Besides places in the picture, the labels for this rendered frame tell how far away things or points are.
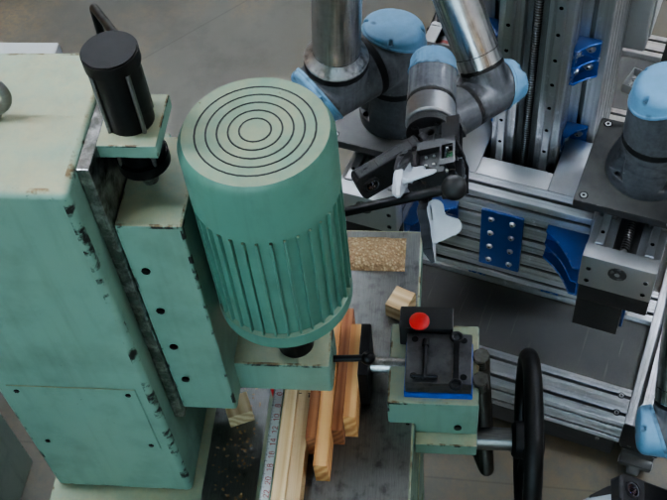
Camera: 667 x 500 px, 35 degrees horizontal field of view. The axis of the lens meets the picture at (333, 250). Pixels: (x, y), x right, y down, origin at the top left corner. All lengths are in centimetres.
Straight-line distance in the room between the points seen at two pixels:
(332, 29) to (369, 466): 72
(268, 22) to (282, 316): 242
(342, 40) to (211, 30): 186
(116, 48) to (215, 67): 240
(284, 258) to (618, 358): 144
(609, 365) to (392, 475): 103
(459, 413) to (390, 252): 33
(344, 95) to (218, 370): 65
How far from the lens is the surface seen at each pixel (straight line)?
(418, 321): 155
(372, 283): 175
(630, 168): 197
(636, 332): 256
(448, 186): 140
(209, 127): 116
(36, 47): 136
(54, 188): 113
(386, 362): 159
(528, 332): 253
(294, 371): 149
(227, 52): 355
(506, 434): 169
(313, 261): 122
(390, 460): 158
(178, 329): 137
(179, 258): 124
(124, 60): 109
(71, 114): 120
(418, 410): 157
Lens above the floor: 232
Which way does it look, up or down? 52 degrees down
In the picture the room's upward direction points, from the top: 7 degrees counter-clockwise
